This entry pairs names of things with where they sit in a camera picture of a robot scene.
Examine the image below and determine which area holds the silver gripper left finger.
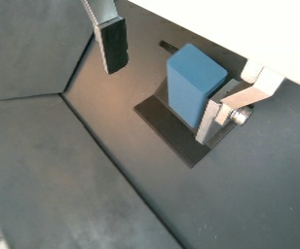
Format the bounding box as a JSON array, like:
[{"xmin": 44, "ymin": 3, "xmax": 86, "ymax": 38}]
[{"xmin": 80, "ymin": 0, "xmax": 128, "ymax": 74}]

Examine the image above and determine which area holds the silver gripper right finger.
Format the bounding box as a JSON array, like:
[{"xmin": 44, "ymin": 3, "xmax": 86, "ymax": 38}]
[{"xmin": 195, "ymin": 60, "xmax": 283, "ymax": 145}]

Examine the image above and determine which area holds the blue rectangular block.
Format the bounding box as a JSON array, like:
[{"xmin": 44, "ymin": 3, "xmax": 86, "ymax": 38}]
[{"xmin": 167, "ymin": 44, "xmax": 227, "ymax": 127}]

